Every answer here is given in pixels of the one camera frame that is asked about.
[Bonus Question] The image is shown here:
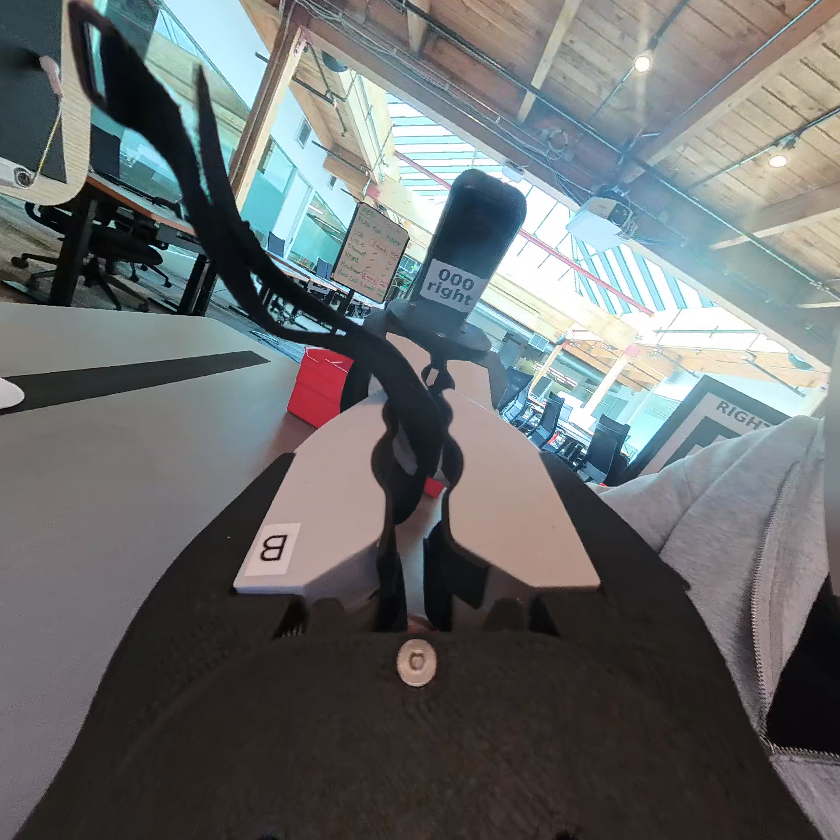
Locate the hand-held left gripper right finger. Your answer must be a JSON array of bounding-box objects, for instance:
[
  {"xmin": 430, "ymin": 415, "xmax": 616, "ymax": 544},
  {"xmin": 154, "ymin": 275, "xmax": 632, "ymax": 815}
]
[{"xmin": 423, "ymin": 392, "xmax": 602, "ymax": 613}]

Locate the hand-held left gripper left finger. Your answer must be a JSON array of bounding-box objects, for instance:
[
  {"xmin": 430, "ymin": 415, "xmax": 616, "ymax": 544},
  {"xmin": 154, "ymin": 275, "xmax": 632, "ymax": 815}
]
[{"xmin": 233, "ymin": 389, "xmax": 398, "ymax": 602}]

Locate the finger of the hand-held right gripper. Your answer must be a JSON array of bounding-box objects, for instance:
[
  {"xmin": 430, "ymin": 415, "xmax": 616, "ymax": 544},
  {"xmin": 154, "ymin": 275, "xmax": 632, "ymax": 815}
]
[
  {"xmin": 441, "ymin": 357, "xmax": 492, "ymax": 411},
  {"xmin": 382, "ymin": 333, "xmax": 429, "ymax": 393}
]

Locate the black fabric strap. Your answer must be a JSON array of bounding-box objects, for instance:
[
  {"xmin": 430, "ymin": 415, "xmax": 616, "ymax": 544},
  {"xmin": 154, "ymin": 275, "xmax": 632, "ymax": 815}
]
[{"xmin": 67, "ymin": 0, "xmax": 460, "ymax": 526}]

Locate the grey desk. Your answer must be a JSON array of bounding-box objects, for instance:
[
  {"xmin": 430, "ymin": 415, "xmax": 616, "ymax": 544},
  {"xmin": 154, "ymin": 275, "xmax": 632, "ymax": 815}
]
[{"xmin": 0, "ymin": 302, "xmax": 368, "ymax": 840}]

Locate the wooden office desk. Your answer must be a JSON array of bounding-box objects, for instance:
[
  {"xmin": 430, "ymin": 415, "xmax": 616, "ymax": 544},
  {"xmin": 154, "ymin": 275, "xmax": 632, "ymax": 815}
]
[{"xmin": 49, "ymin": 172, "xmax": 221, "ymax": 316}]

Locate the red plastic bin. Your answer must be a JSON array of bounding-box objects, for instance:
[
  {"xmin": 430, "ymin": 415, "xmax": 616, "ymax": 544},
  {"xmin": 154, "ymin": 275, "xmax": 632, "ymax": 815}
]
[{"xmin": 287, "ymin": 348, "xmax": 448, "ymax": 497}]

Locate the whiteboard on stand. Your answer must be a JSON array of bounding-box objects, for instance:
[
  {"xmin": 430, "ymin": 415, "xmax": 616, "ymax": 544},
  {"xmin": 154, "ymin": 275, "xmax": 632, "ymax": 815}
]
[{"xmin": 331, "ymin": 202, "xmax": 410, "ymax": 305}]

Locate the white ceiling projector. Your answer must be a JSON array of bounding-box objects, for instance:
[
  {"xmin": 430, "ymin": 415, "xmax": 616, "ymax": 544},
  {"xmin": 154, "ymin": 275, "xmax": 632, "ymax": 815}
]
[{"xmin": 566, "ymin": 187, "xmax": 639, "ymax": 253}]

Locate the framed black white marker poster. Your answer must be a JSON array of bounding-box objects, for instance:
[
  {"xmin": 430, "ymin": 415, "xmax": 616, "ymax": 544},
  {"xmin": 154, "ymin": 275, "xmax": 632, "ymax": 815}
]
[{"xmin": 633, "ymin": 375, "xmax": 791, "ymax": 488}]

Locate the long black tape strip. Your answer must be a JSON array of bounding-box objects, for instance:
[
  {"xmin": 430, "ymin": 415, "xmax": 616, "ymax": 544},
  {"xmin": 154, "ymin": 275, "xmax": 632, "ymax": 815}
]
[{"xmin": 0, "ymin": 351, "xmax": 271, "ymax": 416}]

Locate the black office chair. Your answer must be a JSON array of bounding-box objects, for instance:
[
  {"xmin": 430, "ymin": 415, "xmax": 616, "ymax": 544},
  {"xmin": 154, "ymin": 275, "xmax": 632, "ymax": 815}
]
[{"xmin": 13, "ymin": 200, "xmax": 172, "ymax": 309}]

